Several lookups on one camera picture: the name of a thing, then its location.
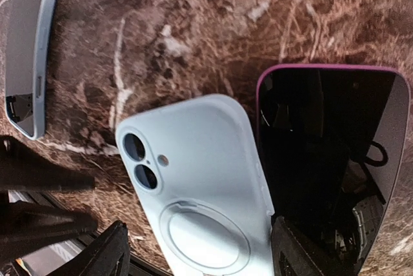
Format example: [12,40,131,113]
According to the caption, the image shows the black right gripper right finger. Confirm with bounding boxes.
[272,216,326,275]

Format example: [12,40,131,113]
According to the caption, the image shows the purple phone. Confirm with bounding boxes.
[256,64,410,275]

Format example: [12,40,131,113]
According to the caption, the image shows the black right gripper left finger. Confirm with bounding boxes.
[50,221,130,276]

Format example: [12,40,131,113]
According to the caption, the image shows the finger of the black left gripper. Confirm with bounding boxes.
[1,203,97,263]
[1,137,96,192]

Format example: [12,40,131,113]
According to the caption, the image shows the light blue phone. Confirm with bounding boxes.
[116,94,274,275]

